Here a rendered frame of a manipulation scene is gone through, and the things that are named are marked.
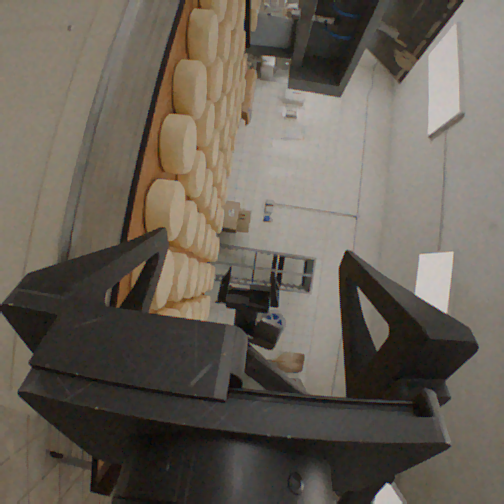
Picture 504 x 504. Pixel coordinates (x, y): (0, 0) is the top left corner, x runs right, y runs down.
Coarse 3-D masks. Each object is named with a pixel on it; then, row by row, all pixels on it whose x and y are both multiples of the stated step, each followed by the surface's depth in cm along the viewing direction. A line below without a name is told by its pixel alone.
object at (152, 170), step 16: (192, 0) 22; (176, 48) 21; (176, 64) 22; (160, 96) 20; (160, 112) 21; (160, 128) 22; (144, 160) 20; (144, 176) 20; (160, 176) 24; (144, 192) 21; (128, 240) 19; (192, 256) 42; (128, 288) 20
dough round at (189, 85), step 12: (180, 60) 22; (192, 60) 23; (180, 72) 22; (192, 72) 22; (204, 72) 24; (180, 84) 22; (192, 84) 22; (204, 84) 25; (180, 96) 22; (192, 96) 23; (204, 96) 26; (180, 108) 23; (192, 108) 23
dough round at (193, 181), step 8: (200, 152) 29; (200, 160) 29; (192, 168) 28; (200, 168) 29; (176, 176) 28; (184, 176) 28; (192, 176) 28; (200, 176) 30; (184, 184) 28; (192, 184) 28; (200, 184) 31; (192, 192) 29; (200, 192) 31
